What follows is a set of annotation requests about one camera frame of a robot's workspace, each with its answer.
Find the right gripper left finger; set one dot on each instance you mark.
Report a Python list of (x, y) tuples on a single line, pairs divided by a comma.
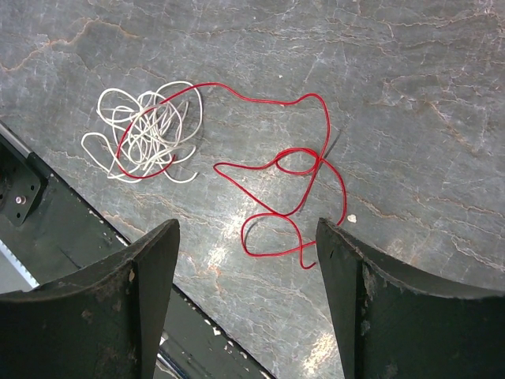
[(103, 321)]

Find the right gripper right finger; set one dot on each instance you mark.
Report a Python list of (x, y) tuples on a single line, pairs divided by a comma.
[(393, 320)]

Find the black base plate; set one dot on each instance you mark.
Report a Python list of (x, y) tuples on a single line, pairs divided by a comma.
[(55, 232)]

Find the slotted cable duct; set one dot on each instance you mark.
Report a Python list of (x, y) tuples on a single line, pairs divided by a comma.
[(14, 275)]

